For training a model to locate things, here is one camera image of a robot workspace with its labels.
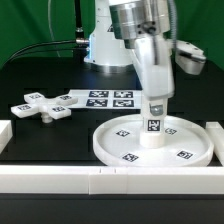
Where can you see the white round table top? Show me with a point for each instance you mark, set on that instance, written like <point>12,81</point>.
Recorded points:
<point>117,143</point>

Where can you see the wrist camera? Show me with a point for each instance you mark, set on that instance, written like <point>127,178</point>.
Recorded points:
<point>190,58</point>

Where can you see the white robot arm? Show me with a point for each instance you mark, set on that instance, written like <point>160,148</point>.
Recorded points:
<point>139,35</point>

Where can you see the white cross table base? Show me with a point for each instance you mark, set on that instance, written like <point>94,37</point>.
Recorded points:
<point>50,109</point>

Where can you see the black pole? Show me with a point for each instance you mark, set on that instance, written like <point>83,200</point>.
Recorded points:
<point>79,33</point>

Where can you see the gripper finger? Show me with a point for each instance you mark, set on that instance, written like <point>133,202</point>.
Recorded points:
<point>156,107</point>

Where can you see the white front fence bar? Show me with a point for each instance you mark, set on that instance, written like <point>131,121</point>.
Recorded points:
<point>110,180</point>

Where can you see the white left fence bar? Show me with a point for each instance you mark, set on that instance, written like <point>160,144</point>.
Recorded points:
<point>5,133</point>

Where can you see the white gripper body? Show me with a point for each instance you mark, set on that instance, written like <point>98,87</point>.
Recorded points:
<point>151,59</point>

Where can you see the white marker sheet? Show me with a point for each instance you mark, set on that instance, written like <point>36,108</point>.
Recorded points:
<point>107,99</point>

